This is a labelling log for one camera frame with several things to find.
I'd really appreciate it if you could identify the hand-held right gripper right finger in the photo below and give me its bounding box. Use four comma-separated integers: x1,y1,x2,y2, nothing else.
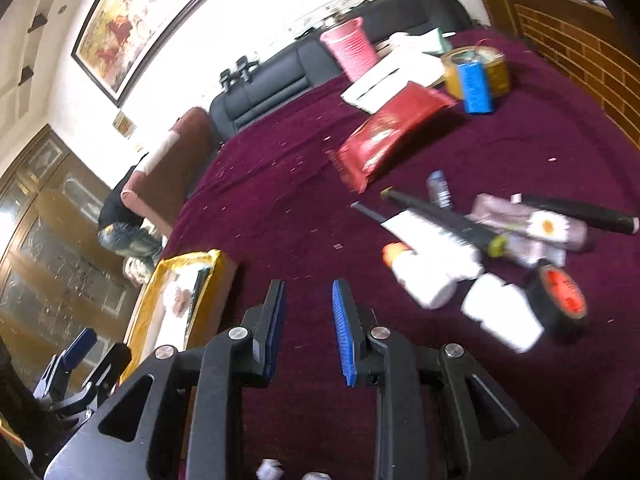
331,279,566,480

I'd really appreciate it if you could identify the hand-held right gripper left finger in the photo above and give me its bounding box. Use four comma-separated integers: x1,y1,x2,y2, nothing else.
44,280,288,480

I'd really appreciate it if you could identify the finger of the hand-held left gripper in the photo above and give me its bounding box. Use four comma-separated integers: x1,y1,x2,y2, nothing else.
32,328,98,402
50,342,133,419

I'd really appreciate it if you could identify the gold cardboard box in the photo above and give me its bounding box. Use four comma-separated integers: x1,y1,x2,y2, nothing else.
120,249,236,386

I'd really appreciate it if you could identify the white glue bottle orange cap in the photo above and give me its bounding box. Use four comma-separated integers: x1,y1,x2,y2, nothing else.
382,242,458,310

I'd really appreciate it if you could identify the thin black pen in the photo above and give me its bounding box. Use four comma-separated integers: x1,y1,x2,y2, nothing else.
351,201,396,226

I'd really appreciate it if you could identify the black marker yellow-green end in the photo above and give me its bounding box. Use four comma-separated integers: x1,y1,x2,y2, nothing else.
381,187,507,258

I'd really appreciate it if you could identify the small clear bottle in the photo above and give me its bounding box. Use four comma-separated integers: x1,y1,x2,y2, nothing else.
426,170,453,211

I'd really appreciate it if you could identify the black marker red end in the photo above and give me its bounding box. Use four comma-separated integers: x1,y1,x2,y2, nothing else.
520,195,640,235

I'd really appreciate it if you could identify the wooden glass cabinet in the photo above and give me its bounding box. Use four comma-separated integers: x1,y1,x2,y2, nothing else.
0,125,146,361

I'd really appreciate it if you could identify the maroon tablecloth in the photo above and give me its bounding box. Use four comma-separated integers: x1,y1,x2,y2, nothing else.
160,27,640,480

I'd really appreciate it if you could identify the red foil packet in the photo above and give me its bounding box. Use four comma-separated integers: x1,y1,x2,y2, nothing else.
327,81,457,193

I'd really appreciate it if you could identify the black electrical tape roll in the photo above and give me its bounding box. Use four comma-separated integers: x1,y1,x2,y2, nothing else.
525,259,591,336

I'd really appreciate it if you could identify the black leather sofa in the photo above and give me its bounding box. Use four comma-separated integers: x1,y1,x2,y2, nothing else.
209,0,473,143

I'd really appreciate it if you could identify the white booklet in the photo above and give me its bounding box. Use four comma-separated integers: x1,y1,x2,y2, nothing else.
341,47,448,115

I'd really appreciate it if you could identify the small blue box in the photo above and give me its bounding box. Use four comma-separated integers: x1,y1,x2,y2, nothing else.
461,60,496,115

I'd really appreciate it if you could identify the pink woven basket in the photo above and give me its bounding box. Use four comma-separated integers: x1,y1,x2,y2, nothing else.
320,16,378,82

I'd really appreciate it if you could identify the green-edged white book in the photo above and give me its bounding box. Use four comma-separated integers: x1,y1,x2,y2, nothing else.
387,27,453,58

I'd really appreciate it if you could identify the yellow tape roll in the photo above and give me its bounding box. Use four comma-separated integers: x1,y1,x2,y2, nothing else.
441,45,511,101

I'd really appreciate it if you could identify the framed painting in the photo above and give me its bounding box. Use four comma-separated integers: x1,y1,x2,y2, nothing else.
71,0,261,107

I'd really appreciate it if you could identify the brick-pattern wooden counter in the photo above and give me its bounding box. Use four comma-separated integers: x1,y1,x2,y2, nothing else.
465,0,640,151

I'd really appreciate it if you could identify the gold wall switch plate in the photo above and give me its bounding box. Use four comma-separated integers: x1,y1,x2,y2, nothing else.
112,112,137,137

